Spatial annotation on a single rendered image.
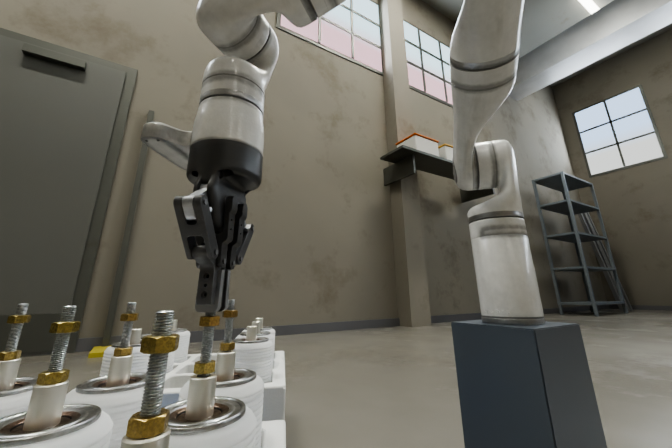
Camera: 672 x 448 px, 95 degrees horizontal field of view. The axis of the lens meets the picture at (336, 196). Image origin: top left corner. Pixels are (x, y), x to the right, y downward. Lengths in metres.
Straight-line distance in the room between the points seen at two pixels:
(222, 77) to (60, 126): 2.67
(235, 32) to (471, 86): 0.33
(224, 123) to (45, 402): 0.27
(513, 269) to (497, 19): 0.37
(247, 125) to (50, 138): 2.68
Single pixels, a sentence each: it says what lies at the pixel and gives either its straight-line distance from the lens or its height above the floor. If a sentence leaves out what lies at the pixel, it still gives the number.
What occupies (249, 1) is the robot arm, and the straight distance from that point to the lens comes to 0.41.
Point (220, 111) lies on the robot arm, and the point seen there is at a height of 0.52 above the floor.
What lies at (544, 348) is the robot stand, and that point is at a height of 0.27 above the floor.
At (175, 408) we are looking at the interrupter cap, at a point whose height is 0.25.
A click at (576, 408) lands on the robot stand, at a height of 0.19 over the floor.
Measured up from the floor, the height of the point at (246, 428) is 0.25.
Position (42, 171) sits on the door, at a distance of 2.90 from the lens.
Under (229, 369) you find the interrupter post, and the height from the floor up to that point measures 0.26.
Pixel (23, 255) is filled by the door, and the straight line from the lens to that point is 2.79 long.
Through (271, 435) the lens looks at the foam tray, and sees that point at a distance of 0.49.
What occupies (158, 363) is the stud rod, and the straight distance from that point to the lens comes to 0.21.
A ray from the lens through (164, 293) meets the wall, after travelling 2.76.
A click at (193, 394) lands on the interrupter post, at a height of 0.27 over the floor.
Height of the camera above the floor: 0.35
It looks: 18 degrees up
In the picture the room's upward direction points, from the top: straight up
